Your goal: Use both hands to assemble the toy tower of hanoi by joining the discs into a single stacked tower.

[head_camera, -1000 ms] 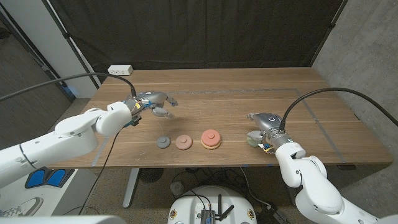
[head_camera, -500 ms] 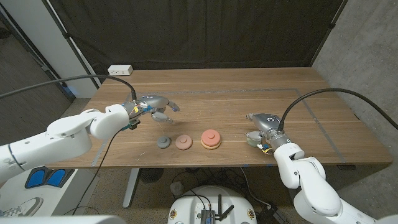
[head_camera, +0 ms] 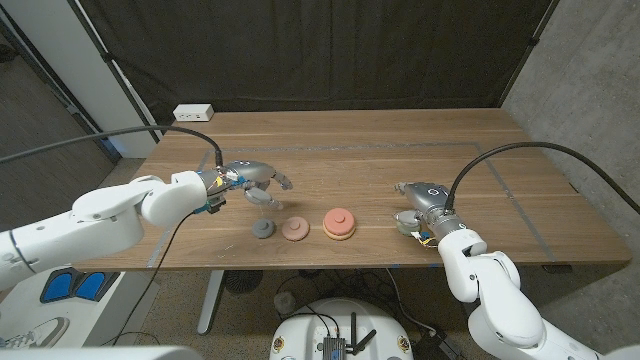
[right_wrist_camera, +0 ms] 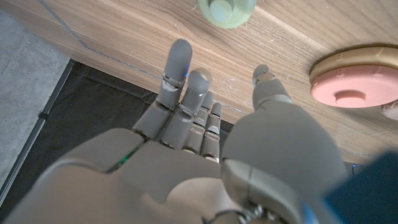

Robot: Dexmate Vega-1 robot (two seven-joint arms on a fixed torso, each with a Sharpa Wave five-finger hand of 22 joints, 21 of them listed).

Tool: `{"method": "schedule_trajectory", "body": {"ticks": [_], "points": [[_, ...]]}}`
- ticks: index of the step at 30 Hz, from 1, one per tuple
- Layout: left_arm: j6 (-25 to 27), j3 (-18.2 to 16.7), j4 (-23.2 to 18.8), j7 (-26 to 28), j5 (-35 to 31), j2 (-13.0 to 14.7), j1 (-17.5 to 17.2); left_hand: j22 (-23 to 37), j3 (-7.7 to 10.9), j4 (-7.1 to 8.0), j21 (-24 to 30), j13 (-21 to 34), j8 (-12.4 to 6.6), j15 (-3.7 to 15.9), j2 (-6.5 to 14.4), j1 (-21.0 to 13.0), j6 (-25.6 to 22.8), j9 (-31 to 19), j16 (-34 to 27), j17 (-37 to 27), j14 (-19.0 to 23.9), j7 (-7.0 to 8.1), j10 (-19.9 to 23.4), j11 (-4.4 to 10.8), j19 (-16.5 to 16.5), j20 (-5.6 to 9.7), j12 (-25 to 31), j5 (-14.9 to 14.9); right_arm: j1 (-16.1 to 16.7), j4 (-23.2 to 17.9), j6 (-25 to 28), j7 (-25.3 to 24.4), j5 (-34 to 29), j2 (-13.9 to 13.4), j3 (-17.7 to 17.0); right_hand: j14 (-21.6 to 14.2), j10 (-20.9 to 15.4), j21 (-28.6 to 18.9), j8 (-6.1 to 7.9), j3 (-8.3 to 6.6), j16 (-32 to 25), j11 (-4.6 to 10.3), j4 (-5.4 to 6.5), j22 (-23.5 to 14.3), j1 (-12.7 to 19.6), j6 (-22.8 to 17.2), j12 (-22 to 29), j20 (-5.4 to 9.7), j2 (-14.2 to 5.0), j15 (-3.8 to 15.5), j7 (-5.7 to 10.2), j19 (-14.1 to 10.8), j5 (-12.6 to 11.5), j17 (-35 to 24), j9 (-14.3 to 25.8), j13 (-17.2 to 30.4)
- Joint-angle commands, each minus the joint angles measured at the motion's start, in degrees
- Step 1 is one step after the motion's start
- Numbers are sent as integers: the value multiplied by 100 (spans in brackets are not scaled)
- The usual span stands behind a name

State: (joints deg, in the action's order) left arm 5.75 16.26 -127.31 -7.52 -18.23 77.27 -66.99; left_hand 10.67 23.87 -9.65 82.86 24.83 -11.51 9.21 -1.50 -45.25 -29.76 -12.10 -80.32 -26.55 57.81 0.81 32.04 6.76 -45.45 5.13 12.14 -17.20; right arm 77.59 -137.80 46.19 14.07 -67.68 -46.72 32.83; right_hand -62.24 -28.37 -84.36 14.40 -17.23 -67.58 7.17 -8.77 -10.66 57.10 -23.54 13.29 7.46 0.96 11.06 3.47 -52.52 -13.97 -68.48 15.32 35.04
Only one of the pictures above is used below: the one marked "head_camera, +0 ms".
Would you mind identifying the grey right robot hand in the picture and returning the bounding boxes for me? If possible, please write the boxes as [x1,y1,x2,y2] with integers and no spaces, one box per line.
[393,181,469,241]

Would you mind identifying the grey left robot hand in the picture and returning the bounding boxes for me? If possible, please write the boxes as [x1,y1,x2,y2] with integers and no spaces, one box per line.
[197,159,294,211]

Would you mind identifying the dusty pink toy disc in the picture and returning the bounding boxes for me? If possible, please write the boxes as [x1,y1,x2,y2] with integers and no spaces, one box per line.
[281,215,311,243]

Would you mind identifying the coral red toy disc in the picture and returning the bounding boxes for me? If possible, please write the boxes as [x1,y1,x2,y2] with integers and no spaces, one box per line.
[322,207,357,236]

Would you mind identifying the small grey toy disc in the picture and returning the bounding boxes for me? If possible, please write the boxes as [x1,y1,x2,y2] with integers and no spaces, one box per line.
[251,218,276,240]

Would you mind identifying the large orange toy disc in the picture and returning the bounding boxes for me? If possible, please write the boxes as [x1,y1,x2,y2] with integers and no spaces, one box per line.
[322,225,357,242]

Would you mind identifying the white power strip box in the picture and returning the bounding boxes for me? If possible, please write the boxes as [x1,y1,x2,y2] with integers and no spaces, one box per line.
[172,103,215,123]

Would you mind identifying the grey tape workspace outline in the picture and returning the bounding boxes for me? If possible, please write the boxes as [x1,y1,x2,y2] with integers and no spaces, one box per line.
[147,141,557,269]

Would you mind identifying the black round floor fan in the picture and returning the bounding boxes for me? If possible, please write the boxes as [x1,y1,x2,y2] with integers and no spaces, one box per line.
[223,269,265,295]

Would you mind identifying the white table leg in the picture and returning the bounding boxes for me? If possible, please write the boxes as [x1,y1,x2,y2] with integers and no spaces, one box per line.
[197,269,225,335]

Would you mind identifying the grey round floor object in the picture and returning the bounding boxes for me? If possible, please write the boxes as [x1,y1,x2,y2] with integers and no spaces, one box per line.
[273,291,297,315]

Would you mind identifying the black fabric backdrop curtain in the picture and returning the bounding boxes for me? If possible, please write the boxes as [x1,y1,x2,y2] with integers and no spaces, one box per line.
[74,0,561,134]

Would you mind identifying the black power brick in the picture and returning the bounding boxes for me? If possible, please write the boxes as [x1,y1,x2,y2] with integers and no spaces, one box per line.
[412,329,464,360]

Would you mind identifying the white robot torso base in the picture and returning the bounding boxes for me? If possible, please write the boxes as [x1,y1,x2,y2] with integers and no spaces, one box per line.
[268,298,415,360]

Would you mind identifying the grey radio box with antennas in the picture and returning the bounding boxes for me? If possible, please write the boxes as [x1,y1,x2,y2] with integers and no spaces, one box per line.
[322,312,377,360]

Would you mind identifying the black foot pedal blue pads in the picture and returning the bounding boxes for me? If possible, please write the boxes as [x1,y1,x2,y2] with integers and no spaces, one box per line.
[39,268,122,304]

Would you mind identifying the grey white sneaker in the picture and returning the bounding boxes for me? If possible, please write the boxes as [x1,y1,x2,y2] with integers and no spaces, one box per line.
[0,317,71,350]

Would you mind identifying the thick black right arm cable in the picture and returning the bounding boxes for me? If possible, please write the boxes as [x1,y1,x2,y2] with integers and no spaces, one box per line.
[444,141,640,214]

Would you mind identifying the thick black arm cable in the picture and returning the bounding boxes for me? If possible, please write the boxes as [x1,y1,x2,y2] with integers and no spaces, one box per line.
[444,141,640,214]
[0,124,225,169]

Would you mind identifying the white floor cable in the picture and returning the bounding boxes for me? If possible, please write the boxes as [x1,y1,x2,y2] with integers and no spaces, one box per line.
[384,268,437,335]

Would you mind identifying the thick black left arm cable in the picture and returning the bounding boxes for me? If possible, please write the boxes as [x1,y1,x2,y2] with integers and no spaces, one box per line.
[0,124,225,169]

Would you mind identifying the thin black left wrist cable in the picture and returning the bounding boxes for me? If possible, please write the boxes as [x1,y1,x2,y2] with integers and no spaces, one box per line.
[107,212,194,347]

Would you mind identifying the black backdrop frame pole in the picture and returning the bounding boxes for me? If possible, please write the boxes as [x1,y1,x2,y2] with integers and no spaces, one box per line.
[497,0,561,109]
[66,0,164,144]

